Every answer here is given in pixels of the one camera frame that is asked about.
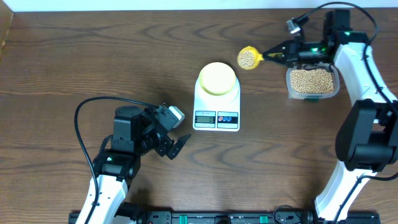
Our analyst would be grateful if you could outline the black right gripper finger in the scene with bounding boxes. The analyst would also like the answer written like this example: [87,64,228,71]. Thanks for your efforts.
[264,57,294,67]
[262,42,289,58]

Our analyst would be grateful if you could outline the yellow plastic scoop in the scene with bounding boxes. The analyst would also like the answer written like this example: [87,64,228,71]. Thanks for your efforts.
[237,46,264,70]

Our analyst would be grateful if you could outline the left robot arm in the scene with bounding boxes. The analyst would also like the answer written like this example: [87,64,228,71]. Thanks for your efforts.
[77,105,190,223]

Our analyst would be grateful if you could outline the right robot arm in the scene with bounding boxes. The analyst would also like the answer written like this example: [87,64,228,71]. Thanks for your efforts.
[262,9,397,223]

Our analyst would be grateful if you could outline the white digital kitchen scale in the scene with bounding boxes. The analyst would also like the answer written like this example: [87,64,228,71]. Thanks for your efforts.
[192,78,241,132]

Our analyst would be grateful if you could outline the yellow bowl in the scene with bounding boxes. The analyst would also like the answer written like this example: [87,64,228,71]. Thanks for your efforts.
[198,62,236,96]

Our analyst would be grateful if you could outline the soybeans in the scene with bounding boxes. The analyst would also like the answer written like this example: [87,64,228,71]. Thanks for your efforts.
[238,50,335,95]

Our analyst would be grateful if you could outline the clear plastic container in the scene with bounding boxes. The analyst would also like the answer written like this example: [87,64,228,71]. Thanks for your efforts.
[286,63,340,100]

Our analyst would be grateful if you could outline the black left camera cable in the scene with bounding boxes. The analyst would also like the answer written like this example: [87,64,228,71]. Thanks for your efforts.
[73,96,161,224]

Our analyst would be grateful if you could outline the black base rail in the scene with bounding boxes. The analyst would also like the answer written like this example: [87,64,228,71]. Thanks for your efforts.
[68,211,382,224]

